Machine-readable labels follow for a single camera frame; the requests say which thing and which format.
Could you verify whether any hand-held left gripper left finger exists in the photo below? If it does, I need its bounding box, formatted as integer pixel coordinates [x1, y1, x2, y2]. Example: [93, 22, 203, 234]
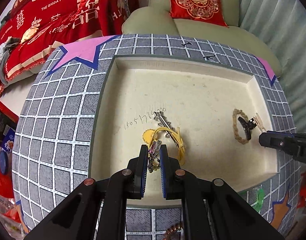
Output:
[24, 144, 149, 240]

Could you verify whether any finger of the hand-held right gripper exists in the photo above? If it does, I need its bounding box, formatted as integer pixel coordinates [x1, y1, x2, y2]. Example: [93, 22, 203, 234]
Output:
[258, 130, 306, 167]

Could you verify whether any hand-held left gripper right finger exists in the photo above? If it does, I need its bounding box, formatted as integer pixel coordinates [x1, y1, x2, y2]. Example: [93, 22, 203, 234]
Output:
[159, 145, 286, 240]

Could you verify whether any beige wooden hair clip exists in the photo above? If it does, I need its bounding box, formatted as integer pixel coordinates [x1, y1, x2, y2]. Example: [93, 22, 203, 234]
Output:
[253, 112, 267, 133]

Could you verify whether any silver rhinestone charm clip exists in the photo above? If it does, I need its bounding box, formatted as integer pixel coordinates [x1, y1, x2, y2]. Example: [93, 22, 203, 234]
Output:
[147, 141, 161, 173]

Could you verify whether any black claw hair clip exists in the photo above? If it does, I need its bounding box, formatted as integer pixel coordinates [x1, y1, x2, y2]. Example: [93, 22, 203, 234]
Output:
[237, 116, 257, 140]

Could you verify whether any yellow hair tie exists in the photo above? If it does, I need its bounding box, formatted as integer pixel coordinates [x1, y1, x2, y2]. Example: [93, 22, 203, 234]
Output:
[142, 127, 187, 167]

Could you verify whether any tan braided hair tie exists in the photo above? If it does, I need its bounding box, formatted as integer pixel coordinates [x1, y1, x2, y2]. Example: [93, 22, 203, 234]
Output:
[232, 108, 253, 145]

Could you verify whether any long silver hair clip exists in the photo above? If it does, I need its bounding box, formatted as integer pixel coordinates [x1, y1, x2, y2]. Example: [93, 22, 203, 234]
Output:
[154, 112, 180, 139]

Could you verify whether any shallow cream cardboard box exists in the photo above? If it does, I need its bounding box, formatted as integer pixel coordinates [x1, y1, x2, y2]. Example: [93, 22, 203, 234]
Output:
[88, 54, 280, 209]

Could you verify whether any green translucent bangle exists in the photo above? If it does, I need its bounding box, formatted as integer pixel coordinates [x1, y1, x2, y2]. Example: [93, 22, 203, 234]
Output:
[252, 187, 266, 214]

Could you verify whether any pale grey-green curtain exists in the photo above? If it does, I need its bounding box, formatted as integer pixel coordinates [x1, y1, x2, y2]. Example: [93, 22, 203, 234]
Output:
[235, 0, 306, 135]

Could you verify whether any blue round tin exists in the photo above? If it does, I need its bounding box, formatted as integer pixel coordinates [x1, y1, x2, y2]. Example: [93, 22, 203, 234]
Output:
[0, 150, 9, 175]

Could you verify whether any orange cardboard box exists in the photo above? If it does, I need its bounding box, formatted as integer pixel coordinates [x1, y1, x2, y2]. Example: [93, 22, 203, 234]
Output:
[0, 165, 15, 198]

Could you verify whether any clear plastic bags pile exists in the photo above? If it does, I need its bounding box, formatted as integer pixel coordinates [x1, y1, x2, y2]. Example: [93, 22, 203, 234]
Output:
[0, 192, 25, 240]

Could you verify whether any dark printed cardboard box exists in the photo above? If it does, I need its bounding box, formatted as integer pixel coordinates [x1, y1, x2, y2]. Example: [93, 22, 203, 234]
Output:
[0, 110, 18, 155]

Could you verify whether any pale green armchair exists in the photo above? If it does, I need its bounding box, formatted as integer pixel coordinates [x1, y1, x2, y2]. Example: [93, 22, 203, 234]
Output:
[121, 0, 282, 78]

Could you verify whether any red embroidered cushion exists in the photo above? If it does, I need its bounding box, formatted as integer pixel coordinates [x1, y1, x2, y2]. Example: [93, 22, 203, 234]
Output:
[165, 0, 230, 28]

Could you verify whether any red printed blanket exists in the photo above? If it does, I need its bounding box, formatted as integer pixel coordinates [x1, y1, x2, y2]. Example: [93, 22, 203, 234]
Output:
[0, 0, 141, 98]

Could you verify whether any grey clothing pile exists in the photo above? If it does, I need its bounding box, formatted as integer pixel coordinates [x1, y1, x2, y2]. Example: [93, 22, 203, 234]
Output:
[0, 37, 20, 85]

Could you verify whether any brown spiral hair tie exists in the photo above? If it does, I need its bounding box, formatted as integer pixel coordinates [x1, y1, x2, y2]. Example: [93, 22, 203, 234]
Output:
[164, 223, 185, 240]

